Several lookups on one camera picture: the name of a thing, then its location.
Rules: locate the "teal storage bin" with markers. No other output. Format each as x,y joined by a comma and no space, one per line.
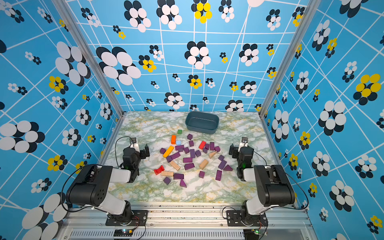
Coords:
202,122

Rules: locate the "natural wood wedge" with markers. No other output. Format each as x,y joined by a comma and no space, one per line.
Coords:
211,155

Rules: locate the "red brick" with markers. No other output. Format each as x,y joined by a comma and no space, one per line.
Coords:
202,145

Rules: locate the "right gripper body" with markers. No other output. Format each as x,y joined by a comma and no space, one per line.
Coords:
236,155

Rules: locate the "orange brick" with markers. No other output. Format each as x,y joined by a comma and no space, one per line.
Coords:
173,139

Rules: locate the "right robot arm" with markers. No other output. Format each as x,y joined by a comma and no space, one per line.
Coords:
274,190

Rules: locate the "red arch block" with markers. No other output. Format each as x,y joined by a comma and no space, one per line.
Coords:
159,170

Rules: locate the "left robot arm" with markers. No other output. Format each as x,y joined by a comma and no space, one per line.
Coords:
90,188

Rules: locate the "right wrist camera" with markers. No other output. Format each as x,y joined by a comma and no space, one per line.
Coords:
244,141

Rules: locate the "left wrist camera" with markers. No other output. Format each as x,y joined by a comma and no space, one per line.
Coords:
133,142

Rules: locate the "natural wood brick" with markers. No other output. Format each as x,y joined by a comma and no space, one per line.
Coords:
167,173
203,164
175,166

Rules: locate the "purple triangle block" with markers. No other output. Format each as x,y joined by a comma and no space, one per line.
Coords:
228,168
183,184

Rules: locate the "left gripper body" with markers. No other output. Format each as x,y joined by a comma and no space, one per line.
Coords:
142,155

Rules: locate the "yellow brick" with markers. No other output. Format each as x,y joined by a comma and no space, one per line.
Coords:
168,151

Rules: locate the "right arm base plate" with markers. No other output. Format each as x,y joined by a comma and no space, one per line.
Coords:
240,219

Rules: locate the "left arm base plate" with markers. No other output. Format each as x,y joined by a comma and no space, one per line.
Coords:
133,219

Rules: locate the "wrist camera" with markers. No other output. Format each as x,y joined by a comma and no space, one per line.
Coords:
133,142
244,141

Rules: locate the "aluminium rail frame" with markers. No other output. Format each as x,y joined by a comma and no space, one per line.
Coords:
188,221

